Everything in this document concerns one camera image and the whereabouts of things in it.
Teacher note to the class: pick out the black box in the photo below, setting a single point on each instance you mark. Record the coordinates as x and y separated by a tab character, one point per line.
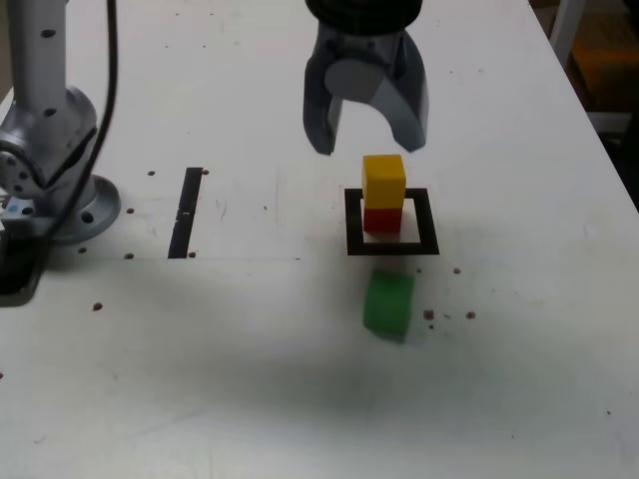
15	279

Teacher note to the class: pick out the black tape strip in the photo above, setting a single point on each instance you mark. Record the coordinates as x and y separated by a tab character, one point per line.
187	199

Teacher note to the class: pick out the white box blue sticker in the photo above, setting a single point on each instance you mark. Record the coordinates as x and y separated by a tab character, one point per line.
15	208

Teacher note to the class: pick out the white furniture frame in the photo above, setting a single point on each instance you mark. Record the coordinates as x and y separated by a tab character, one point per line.
561	30

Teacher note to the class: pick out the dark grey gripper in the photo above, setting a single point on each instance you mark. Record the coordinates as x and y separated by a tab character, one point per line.
359	45

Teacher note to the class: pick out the yellow cube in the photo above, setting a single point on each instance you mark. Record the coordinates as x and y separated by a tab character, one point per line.
383	182

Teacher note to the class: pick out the black tape square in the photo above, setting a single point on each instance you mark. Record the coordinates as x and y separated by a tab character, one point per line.
389	249

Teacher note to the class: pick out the green cube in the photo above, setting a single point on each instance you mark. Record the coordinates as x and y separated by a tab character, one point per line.
388	304

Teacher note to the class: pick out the red cube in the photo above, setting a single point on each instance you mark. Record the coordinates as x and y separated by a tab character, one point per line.
382	219

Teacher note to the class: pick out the white board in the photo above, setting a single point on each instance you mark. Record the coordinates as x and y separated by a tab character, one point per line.
609	121

